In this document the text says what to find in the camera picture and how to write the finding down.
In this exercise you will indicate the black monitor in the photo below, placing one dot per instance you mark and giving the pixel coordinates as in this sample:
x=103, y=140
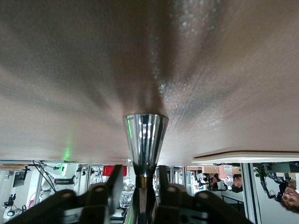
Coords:
x=21, y=179

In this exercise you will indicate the steel double jigger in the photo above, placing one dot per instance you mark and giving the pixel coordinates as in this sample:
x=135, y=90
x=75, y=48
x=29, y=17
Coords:
x=144, y=140

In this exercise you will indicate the curly haired person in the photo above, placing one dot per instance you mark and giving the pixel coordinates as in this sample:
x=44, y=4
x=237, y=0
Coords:
x=290, y=198

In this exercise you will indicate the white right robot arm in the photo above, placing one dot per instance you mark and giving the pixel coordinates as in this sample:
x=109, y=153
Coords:
x=63, y=180

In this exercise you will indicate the white rabbit print tray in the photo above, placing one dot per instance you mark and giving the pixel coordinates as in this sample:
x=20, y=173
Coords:
x=233, y=156

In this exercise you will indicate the dark haired person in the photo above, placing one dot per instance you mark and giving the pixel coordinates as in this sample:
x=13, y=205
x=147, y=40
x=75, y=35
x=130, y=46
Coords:
x=237, y=183

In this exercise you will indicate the brown table cloth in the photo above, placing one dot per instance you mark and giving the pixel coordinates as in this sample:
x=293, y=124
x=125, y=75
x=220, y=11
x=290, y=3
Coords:
x=70, y=70

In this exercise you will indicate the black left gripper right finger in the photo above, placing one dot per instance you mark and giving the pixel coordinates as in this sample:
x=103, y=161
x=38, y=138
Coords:
x=164, y=179

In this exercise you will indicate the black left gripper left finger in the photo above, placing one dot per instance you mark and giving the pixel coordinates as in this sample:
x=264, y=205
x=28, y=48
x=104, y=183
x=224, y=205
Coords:
x=116, y=182

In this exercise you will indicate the black background robot arm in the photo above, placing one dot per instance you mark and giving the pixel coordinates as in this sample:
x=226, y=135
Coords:
x=265, y=184

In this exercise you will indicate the red box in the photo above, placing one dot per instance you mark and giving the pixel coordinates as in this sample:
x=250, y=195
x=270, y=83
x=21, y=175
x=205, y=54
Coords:
x=108, y=171

